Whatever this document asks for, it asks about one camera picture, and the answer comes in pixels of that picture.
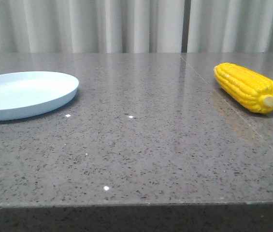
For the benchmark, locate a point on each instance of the yellow corn cob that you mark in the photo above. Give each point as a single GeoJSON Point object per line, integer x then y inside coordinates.
{"type": "Point", "coordinates": [250, 89]}

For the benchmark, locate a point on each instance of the light blue round plate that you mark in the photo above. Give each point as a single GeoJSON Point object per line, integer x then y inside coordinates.
{"type": "Point", "coordinates": [26, 94]}

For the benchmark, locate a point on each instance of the white pleated curtain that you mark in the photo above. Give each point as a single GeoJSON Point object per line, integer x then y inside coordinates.
{"type": "Point", "coordinates": [136, 26]}

